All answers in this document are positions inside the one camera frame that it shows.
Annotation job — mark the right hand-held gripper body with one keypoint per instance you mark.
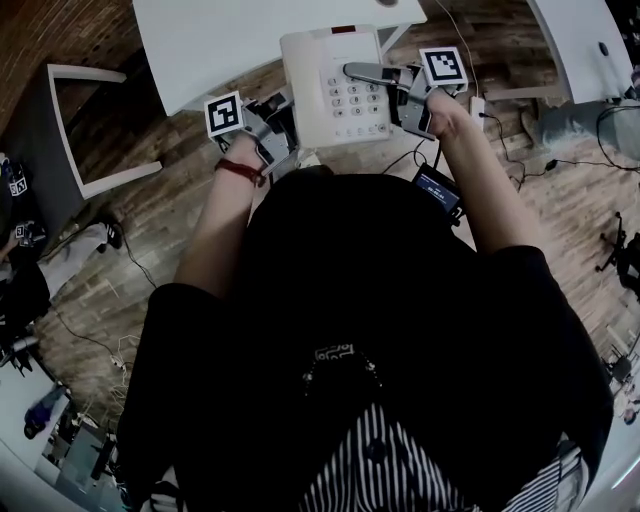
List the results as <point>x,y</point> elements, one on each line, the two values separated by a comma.
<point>442,67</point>

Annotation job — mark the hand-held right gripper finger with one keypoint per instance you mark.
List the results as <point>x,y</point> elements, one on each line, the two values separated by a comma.
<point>370,72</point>

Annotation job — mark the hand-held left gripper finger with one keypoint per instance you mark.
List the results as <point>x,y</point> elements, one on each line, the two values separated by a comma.
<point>272,104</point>

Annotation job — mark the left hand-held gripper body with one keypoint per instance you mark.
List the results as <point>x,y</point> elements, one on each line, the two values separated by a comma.
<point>223,114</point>

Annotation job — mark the person's left forearm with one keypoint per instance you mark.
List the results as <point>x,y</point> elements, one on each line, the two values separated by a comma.
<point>215,235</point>

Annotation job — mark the person's right forearm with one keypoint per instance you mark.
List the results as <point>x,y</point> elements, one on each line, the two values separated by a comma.
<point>482,195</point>

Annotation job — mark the white work table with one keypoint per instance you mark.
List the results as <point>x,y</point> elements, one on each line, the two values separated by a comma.
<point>225,50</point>

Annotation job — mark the person's right hand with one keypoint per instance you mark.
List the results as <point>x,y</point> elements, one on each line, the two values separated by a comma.
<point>442,117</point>

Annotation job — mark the white power adapter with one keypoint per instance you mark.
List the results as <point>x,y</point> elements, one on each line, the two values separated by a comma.
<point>476,112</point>

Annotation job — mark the small black screen device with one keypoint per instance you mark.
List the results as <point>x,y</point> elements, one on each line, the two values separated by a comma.
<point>437,190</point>

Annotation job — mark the black power adapter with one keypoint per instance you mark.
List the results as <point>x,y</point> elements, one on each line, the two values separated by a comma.
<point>551,164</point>

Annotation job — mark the spare gripper device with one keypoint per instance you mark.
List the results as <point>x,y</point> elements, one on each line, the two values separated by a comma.
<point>18,185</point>
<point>27,235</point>

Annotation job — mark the person's black shirt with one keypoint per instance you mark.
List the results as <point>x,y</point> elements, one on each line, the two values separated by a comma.
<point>375,310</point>

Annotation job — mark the black white striped garment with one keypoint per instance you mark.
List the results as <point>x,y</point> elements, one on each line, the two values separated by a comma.
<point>380,470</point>

